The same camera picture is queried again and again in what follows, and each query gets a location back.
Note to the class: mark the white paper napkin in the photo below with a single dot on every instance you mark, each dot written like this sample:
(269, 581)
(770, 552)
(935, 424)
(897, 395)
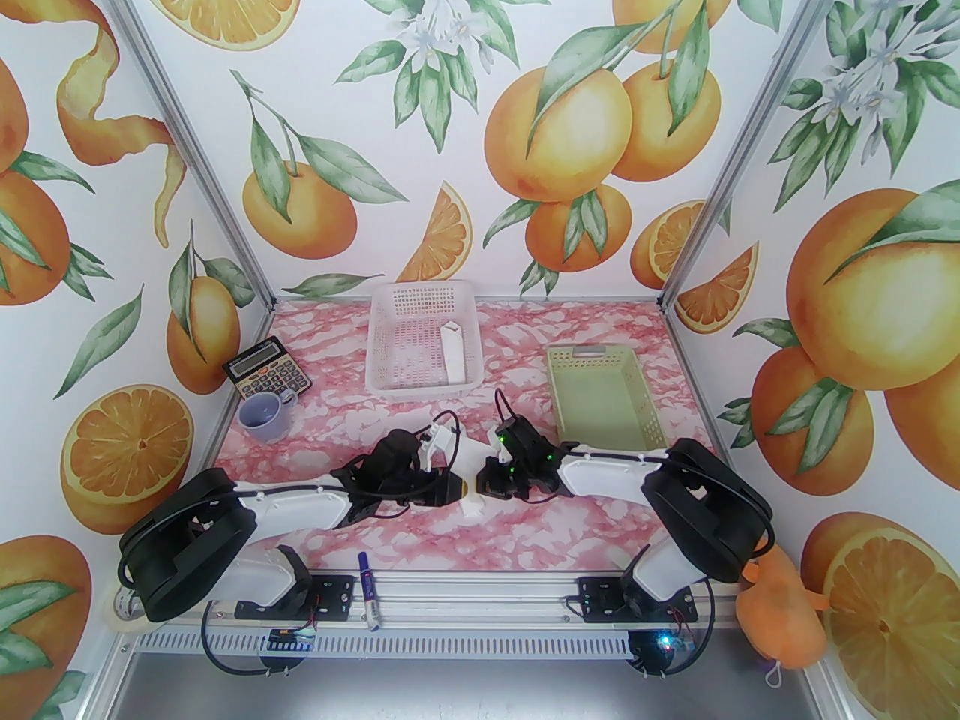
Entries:
(474, 505)

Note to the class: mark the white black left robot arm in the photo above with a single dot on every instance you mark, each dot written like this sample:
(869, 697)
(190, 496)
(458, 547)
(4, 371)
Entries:
(300, 503)

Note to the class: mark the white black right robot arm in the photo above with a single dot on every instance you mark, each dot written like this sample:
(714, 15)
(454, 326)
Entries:
(600, 469)

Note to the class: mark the rolled white napkin bundle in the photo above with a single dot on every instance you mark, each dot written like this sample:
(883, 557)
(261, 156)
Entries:
(452, 353)

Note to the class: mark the white masking tape roll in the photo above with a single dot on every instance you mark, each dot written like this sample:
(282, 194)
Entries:
(120, 622)

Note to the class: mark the pale green plastic basket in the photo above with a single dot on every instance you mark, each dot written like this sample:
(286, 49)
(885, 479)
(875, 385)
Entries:
(600, 394)

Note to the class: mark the blue white marker pen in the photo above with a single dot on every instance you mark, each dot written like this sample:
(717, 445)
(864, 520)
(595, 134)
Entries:
(367, 589)

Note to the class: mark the white perforated plastic basket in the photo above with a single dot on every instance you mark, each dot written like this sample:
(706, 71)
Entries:
(405, 342)

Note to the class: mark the purple ceramic mug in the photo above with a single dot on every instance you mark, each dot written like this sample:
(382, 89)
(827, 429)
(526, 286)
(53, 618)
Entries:
(262, 417)

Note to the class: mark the black gold desk calculator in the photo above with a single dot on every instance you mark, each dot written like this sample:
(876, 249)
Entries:
(262, 376)

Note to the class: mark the small circuit board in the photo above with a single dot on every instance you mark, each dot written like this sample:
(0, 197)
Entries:
(292, 638)

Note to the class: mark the black electronics module with LED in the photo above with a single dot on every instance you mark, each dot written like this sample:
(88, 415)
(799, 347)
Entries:
(660, 646)

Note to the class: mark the orange plush toy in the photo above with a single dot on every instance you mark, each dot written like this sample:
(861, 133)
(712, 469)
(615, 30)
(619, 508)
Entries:
(780, 619)

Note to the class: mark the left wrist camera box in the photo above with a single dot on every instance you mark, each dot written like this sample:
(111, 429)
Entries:
(439, 439)

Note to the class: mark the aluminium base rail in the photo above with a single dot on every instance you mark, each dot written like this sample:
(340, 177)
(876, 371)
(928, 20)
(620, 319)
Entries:
(487, 597)

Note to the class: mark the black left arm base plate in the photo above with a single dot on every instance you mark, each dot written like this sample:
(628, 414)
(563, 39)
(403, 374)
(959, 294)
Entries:
(330, 597)

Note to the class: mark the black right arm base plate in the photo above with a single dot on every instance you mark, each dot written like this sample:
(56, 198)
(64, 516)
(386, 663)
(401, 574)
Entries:
(600, 598)

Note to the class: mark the aluminium frame post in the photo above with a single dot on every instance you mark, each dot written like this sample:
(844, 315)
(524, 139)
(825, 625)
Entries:
(754, 128)
(225, 214)

